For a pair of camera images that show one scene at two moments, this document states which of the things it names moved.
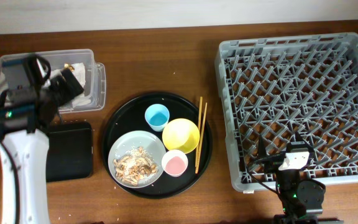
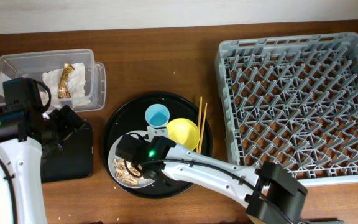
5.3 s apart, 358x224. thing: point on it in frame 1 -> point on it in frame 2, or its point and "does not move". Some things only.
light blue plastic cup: [157, 116] does not move
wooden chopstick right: [201, 140] does not move
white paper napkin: [81, 101] does not move
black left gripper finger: [73, 80] -> [66, 116]
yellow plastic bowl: [182, 134] does not move
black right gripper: [273, 163] -> [141, 168]
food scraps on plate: [135, 167] does not move
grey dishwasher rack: [322, 87] does not move
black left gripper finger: [66, 86] -> [61, 127]
